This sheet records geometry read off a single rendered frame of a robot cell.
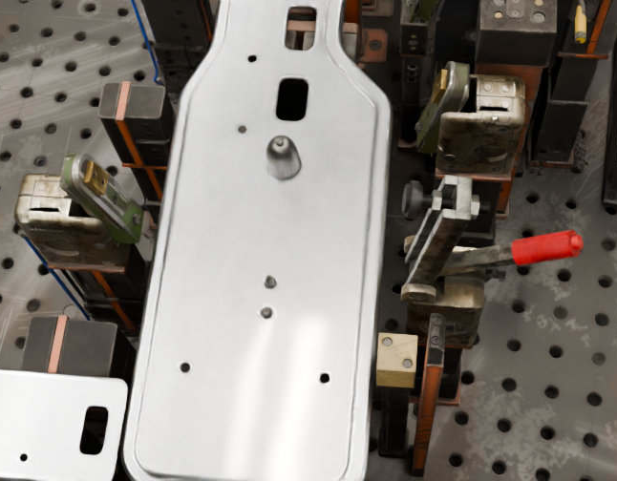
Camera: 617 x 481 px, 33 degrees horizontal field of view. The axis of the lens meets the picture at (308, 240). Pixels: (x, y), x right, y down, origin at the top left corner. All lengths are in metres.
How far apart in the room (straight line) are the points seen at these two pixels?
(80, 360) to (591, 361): 0.61
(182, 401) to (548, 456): 0.48
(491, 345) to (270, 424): 0.42
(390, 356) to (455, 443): 0.37
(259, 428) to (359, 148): 0.30
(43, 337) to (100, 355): 0.06
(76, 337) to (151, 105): 0.26
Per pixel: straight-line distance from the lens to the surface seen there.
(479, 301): 0.95
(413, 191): 0.80
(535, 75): 1.07
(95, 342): 1.04
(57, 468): 1.00
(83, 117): 1.48
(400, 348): 0.91
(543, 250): 0.88
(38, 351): 1.05
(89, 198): 0.98
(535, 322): 1.32
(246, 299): 1.00
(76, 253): 1.10
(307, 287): 1.00
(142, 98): 1.13
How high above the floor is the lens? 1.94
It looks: 67 degrees down
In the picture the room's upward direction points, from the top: 10 degrees counter-clockwise
